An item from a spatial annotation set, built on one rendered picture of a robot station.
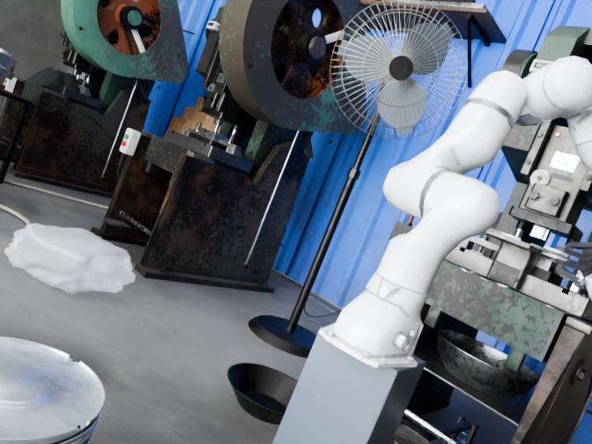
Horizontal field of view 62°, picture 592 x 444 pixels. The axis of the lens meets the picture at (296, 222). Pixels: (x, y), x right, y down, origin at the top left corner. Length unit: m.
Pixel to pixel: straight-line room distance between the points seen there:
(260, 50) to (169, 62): 1.87
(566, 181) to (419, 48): 0.89
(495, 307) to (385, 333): 0.65
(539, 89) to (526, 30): 2.25
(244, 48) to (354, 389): 1.64
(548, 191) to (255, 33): 1.37
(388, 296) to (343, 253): 2.43
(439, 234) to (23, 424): 0.75
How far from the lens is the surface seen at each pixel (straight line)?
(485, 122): 1.05
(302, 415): 1.07
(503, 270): 1.61
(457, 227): 0.97
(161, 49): 4.08
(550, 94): 1.11
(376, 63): 2.23
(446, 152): 1.04
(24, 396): 0.89
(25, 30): 7.40
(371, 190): 3.37
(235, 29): 2.32
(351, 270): 3.32
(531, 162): 1.71
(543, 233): 1.76
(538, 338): 1.52
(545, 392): 1.46
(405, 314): 0.99
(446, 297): 1.59
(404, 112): 2.18
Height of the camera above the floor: 0.71
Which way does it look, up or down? 5 degrees down
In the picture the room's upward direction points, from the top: 22 degrees clockwise
